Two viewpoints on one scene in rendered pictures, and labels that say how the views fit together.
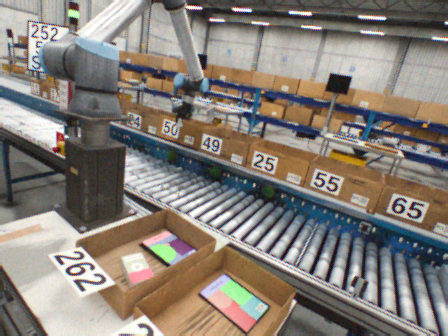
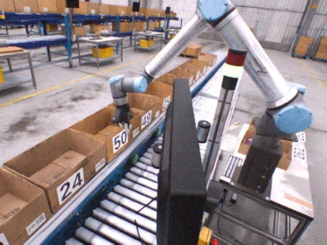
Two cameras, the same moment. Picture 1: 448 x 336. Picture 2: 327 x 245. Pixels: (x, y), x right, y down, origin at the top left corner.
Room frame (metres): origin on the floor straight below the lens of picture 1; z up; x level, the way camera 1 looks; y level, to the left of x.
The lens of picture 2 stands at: (1.77, 1.56, 1.74)
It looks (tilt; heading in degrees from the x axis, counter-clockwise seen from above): 29 degrees down; 264
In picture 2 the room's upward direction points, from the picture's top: 6 degrees clockwise
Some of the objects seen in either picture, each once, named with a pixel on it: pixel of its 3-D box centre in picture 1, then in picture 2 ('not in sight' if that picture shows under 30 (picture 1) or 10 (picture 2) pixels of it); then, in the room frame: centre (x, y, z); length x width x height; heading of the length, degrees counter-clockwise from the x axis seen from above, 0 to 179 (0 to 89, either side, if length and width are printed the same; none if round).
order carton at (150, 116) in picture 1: (154, 121); (61, 164); (2.19, 0.70, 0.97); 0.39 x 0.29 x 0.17; 64
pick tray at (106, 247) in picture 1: (150, 252); (265, 148); (0.74, 0.21, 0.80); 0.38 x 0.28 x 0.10; 146
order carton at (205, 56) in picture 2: not in sight; (207, 59); (0.62, -2.47, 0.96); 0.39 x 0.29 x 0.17; 64
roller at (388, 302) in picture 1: (386, 277); (209, 105); (0.95, -0.78, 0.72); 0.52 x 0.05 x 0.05; 154
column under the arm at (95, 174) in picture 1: (95, 177); (258, 163); (1.00, 0.55, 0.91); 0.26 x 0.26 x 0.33; 58
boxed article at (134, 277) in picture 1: (136, 270); not in sight; (0.67, 0.23, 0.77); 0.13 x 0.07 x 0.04; 39
